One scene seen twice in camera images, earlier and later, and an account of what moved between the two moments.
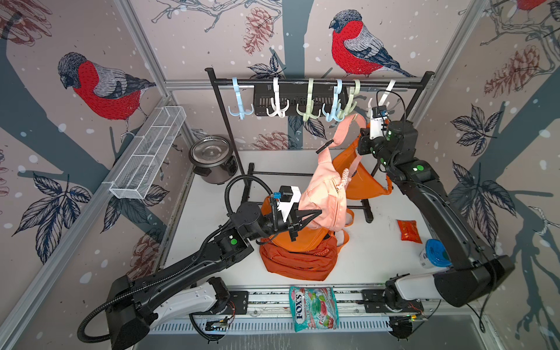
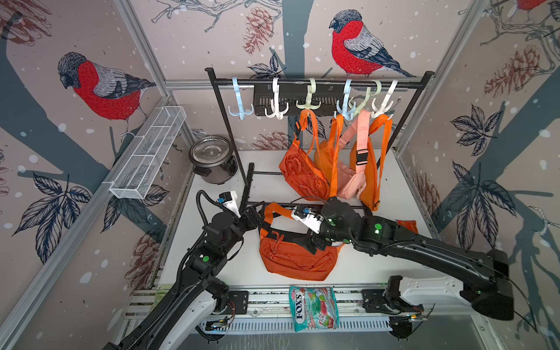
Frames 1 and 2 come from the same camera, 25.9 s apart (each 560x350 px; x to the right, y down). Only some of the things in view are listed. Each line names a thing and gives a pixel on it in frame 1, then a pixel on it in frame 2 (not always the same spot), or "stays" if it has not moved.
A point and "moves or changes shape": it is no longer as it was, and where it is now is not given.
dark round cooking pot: (213, 159) stays
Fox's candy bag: (313, 308) stays
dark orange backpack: (316, 264) → (299, 166)
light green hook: (354, 91) → (367, 97)
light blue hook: (337, 105) → (344, 111)
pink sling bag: (329, 194) moves or changes shape
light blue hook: (242, 113) stays
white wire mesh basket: (133, 180) stays
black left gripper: (293, 222) → (252, 224)
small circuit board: (216, 326) stays
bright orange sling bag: (368, 181) moves or changes shape
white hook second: (276, 106) stays
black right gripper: (364, 148) → (315, 238)
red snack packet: (409, 230) stays
